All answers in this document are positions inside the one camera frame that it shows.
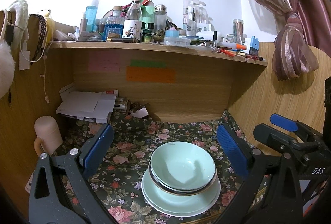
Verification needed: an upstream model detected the pink mug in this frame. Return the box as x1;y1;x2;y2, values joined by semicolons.
34;116;64;157

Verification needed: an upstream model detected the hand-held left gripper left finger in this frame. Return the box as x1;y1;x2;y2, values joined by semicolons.
28;123;115;224

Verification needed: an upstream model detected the clear labelled liquor bottle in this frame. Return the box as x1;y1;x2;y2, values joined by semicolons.
122;0;143;42

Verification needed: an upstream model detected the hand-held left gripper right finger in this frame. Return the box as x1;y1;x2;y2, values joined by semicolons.
214;124;303;224

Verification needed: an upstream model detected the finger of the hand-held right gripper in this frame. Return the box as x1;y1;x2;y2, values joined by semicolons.
270;113;324;141
253;123;298;155

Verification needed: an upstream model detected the white plate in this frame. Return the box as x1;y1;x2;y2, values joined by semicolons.
141;183;221;217

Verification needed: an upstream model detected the brown braided headband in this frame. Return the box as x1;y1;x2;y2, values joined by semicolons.
30;14;47;62

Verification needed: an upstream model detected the stack of white papers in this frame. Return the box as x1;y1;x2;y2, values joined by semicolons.
56;84;119;124

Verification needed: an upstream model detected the green sticky note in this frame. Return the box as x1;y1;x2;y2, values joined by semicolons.
131;59;166;68

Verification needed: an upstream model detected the small dark cap bottle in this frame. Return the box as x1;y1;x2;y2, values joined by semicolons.
142;23;154;43

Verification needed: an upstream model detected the white fluffy puff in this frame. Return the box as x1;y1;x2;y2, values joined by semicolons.
0;41;15;99

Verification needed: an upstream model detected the white bowl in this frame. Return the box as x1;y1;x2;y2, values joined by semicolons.
149;162;217;196

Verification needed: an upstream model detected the orange cap white bottle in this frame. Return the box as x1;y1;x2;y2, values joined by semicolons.
225;43;247;51

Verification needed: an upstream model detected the dark floral tablecloth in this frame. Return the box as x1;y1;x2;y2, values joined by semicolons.
55;109;272;224

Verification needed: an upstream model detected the black rectangular object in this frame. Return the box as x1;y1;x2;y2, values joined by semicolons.
323;79;331;137

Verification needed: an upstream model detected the brown tube bottle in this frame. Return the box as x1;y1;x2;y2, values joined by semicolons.
79;18;88;38

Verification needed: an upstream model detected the pink sticky note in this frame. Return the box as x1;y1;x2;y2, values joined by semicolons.
88;56;121;72

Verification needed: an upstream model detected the glass jar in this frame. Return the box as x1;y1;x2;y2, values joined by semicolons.
227;34;242;46

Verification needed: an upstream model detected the white tag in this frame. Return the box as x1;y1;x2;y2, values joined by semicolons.
19;50;30;70

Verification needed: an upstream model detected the tall clear pencil jar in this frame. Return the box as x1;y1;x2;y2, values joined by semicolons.
232;19;245;44

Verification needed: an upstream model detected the wooden desk shelf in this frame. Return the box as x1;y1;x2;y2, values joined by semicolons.
48;41;268;67

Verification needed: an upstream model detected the striped pink curtain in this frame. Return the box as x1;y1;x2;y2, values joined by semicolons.
230;0;331;81

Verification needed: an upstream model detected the silver cap clear bottle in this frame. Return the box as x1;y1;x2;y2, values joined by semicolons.
154;4;168;33

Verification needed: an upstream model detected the yellow headband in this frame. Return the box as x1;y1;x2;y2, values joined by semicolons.
45;11;56;41

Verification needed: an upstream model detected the green pump bottle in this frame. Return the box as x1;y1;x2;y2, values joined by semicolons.
141;0;156;25

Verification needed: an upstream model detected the green plate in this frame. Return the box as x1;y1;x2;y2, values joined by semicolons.
141;170;221;210

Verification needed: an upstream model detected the blue pencil sharpener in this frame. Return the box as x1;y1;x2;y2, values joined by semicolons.
244;36;260;56

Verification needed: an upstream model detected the tall blue toner bottle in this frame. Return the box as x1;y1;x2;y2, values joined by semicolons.
85;0;100;32

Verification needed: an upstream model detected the fluffy white headband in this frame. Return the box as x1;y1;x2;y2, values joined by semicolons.
5;0;29;38

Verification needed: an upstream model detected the green bowl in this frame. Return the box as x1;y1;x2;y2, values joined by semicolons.
150;142;217;188

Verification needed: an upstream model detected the square blue liquid bottle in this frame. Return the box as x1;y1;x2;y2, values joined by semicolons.
105;6;125;40

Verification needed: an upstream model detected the clear plastic box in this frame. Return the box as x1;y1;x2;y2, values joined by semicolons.
164;37;191;47

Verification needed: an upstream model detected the orange sticky note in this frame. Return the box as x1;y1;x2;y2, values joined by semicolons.
126;66;176;83

